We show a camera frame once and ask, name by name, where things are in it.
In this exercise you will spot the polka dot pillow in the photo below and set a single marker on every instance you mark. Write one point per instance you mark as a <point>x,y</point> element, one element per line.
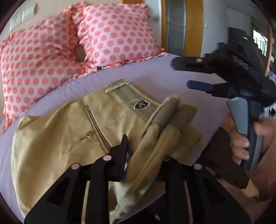
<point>36,61</point>
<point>114,34</point>

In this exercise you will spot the right polka dot pillow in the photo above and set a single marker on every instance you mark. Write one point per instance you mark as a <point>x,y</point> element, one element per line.
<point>114,34</point>

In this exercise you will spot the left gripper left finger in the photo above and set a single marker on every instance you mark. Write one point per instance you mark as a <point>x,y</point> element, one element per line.
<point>63,202</point>

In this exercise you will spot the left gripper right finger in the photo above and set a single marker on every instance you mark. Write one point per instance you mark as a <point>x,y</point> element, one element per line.
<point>192,196</point>

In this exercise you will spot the lavender bed sheet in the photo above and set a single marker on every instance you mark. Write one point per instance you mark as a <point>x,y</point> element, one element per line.
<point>157,78</point>

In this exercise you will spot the wooden door frame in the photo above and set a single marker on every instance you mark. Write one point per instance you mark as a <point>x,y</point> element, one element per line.
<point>177,25</point>

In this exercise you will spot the white wall outlet plate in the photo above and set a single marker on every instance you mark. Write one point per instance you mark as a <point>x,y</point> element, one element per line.
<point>15,21</point>

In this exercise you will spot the person's right hand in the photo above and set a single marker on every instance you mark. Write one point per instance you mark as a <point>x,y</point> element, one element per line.
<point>239,143</point>

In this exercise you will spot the white wall switch plate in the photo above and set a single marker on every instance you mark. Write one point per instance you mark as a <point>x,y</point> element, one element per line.
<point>28,12</point>

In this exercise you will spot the khaki pants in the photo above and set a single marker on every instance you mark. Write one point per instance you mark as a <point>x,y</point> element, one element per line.
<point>84,130</point>

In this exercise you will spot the left polka dot pillow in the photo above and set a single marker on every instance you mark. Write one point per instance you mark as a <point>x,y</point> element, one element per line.
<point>36,61</point>

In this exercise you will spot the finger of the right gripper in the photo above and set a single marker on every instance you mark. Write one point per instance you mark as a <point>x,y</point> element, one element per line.
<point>216,90</point>
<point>192,64</point>

